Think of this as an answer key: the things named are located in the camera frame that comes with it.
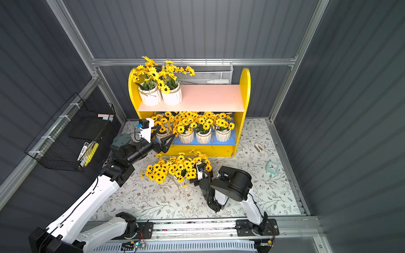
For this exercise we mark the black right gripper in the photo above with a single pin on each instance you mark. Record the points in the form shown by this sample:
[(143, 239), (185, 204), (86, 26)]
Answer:
[(202, 179)]

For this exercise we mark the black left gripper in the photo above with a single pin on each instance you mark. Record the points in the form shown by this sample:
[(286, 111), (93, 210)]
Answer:
[(157, 144)]

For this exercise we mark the sunflower pot top shelf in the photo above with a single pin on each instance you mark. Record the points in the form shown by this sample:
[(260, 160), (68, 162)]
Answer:
[(145, 77), (181, 170)]

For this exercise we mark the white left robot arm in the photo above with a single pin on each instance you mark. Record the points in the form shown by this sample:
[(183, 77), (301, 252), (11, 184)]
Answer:
[(66, 235)]

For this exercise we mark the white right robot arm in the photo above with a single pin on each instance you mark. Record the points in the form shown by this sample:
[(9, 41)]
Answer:
[(234, 184)]

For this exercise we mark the sunflower pot lower left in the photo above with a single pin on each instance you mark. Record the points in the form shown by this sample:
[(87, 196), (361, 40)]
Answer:
[(164, 121)]

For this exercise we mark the sunflower pot lower right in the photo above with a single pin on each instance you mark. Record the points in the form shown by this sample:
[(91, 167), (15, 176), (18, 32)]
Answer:
[(224, 124)]

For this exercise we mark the yellow wooden shelf unit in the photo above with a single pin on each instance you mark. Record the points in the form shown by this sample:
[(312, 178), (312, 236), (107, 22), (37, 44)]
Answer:
[(201, 98)]

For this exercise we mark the pink sticky note pad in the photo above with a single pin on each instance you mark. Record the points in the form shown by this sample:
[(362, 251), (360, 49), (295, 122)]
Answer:
[(107, 117)]

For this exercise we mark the yellow book in basket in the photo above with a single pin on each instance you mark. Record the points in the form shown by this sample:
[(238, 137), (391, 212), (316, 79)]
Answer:
[(86, 154)]

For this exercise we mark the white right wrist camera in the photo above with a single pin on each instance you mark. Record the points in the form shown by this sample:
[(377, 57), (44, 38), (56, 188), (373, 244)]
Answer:
[(200, 168)]

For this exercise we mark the white wire basket behind shelf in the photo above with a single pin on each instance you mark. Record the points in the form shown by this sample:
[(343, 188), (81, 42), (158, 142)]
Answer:
[(208, 74)]

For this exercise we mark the black wire wall basket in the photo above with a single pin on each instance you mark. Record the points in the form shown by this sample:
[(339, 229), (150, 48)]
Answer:
[(59, 147)]

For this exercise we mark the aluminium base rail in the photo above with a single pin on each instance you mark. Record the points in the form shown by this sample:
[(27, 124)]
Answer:
[(227, 228)]

